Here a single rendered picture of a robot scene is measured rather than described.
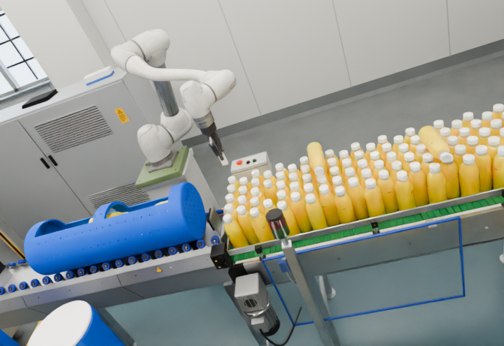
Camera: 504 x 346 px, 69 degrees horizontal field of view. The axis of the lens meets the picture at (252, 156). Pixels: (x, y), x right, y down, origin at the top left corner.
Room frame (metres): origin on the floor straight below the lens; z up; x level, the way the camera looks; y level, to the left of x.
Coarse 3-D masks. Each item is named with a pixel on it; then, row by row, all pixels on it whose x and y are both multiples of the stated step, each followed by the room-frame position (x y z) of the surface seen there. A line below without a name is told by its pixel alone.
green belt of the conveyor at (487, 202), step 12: (480, 192) 1.05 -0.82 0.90; (468, 204) 1.02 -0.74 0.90; (480, 204) 1.00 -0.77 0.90; (492, 204) 0.97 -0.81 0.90; (408, 216) 1.08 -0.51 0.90; (420, 216) 1.06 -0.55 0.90; (432, 216) 1.03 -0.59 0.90; (360, 228) 1.12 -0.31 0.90; (372, 228) 1.14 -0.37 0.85; (384, 228) 1.07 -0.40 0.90; (300, 240) 1.19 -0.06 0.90; (312, 240) 1.17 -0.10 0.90; (324, 240) 1.14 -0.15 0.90; (252, 252) 1.24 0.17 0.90; (264, 252) 1.21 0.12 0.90; (276, 252) 1.18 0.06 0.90
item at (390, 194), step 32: (352, 160) 1.40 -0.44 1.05; (384, 160) 1.31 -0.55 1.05; (416, 160) 1.22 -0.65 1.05; (480, 160) 1.05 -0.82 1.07; (288, 192) 1.35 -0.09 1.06; (352, 192) 1.17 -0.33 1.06; (384, 192) 1.14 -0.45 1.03; (416, 192) 1.11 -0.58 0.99; (448, 192) 1.08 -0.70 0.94; (288, 224) 1.20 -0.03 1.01; (320, 224) 1.17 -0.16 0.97
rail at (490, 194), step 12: (492, 192) 0.96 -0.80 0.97; (432, 204) 1.02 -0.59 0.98; (444, 204) 1.01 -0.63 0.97; (456, 204) 0.99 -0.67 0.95; (384, 216) 1.06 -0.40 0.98; (396, 216) 1.05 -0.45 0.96; (324, 228) 1.12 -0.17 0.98; (336, 228) 1.11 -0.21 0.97; (348, 228) 1.10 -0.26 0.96; (276, 240) 1.17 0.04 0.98; (228, 252) 1.22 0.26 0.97; (240, 252) 1.21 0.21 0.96
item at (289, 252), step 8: (288, 240) 1.02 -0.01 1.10; (288, 248) 0.98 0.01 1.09; (288, 256) 0.99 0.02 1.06; (296, 256) 1.00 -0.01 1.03; (296, 264) 0.98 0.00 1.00; (296, 272) 0.99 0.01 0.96; (296, 280) 0.99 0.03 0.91; (304, 280) 0.98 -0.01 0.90; (304, 288) 0.98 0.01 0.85; (304, 296) 0.99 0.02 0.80; (312, 296) 0.98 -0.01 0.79; (312, 304) 0.98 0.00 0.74; (312, 312) 0.99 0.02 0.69; (320, 312) 1.01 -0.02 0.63; (320, 320) 0.98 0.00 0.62; (320, 328) 0.99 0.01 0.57; (320, 336) 0.99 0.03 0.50; (328, 336) 0.99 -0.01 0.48; (328, 344) 0.98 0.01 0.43
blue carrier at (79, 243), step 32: (192, 192) 1.53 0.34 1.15; (64, 224) 1.78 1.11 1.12; (96, 224) 1.49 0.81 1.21; (128, 224) 1.42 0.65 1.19; (160, 224) 1.36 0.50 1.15; (192, 224) 1.37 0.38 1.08; (32, 256) 1.53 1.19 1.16; (64, 256) 1.48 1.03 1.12; (96, 256) 1.44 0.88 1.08; (128, 256) 1.45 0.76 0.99
